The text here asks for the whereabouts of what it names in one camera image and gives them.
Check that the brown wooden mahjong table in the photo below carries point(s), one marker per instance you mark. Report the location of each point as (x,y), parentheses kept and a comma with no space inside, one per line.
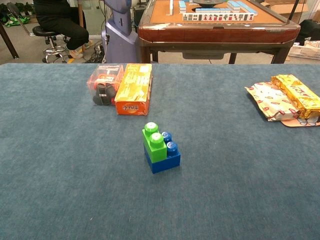
(212,33)

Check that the white plastic basket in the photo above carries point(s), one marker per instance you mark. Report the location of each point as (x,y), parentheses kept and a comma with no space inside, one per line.
(302,52)

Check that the blue four-stud building block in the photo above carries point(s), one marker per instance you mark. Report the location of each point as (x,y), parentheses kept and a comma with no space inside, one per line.
(165,165)

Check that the black bag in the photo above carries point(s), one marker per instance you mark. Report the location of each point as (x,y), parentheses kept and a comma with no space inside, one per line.
(310,30)

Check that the silver metal chair frame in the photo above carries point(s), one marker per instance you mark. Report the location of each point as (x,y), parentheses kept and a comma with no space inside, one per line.
(18,18)

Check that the seated person in black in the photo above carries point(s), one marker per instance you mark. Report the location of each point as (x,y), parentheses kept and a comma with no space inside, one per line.
(60,22)

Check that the short blue-backed mahjong tile stack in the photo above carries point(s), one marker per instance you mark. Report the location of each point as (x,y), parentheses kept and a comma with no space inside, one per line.
(182,6)

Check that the dark round mahjong dish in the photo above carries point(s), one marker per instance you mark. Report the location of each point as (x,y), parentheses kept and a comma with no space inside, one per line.
(208,2)

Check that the dark wooden table leg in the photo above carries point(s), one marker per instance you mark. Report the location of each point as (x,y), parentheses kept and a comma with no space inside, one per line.
(10,45)

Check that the green plants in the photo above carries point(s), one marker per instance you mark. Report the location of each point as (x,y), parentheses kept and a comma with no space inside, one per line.
(15,21)

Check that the black round swivel stool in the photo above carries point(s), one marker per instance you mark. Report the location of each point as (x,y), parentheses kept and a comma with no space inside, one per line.
(43,31)

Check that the orange cardboard box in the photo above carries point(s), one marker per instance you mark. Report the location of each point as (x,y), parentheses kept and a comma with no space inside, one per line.
(132,87)

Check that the clear box with black parts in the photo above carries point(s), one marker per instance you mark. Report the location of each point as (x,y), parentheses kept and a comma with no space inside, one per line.
(102,85)

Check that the gold foil snack bag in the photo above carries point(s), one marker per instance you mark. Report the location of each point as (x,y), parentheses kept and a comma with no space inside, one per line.
(297,92)

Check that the green two-stud building block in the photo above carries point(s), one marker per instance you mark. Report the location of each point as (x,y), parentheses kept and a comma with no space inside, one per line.
(155,150)

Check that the blue felt table cloth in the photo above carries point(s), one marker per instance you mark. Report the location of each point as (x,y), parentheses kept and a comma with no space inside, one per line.
(75,175)

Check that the row of face-up mahjong tiles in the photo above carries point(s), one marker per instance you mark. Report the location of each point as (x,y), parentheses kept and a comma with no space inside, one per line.
(217,17)

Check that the pink printed card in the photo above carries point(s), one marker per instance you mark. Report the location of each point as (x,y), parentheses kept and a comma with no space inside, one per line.
(290,123)

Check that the purple-grey robot pedestal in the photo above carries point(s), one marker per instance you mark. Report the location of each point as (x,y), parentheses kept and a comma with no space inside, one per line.
(120,37)

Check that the long blue-backed mahjong tile stack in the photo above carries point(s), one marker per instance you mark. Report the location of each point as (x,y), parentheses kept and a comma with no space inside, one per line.
(240,6)

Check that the white red-printed snack bag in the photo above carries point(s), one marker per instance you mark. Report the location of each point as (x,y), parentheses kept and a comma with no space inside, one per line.
(270,100)

